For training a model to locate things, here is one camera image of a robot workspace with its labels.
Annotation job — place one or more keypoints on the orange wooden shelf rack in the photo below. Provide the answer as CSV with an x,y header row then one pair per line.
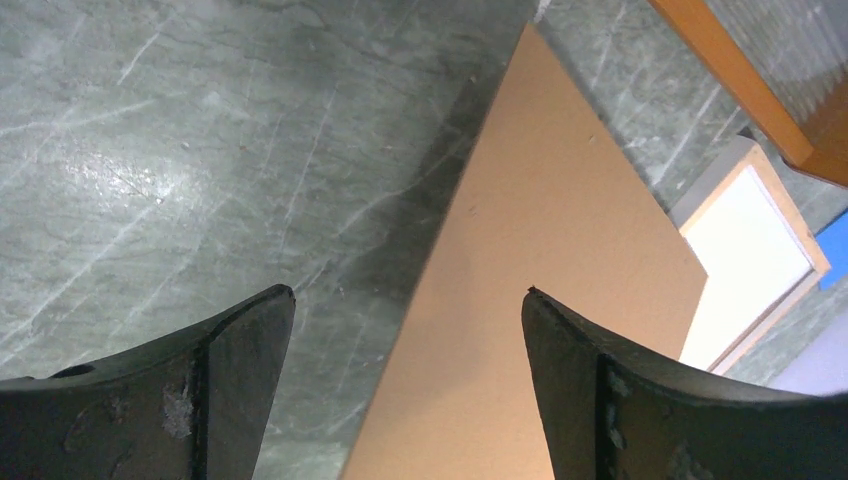
x,y
785,64

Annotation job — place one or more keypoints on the brown cardboard backing board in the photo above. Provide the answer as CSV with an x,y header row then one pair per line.
x,y
547,200

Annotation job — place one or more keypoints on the wooden picture frame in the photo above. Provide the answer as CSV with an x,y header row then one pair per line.
x,y
738,153

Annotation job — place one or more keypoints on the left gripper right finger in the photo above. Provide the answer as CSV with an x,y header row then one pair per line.
x,y
614,409

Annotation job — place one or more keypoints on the blue foam mat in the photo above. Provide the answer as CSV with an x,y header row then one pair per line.
x,y
833,241

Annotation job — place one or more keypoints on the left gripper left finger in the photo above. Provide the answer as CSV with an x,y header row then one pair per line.
x,y
193,404

